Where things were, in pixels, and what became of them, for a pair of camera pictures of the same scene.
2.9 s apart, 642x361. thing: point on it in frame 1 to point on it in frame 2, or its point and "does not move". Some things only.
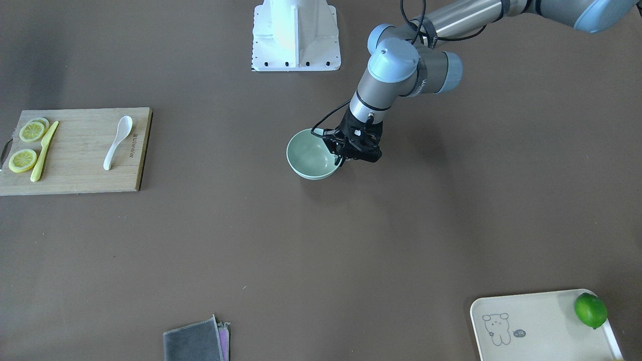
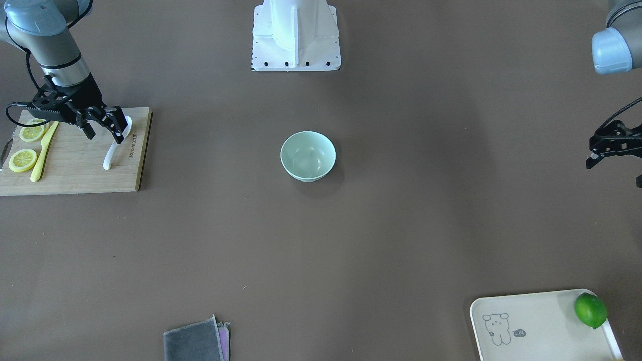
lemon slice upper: [31, 132] does not move
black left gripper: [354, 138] to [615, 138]
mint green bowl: [309, 156] does not move
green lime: [591, 310] does not move
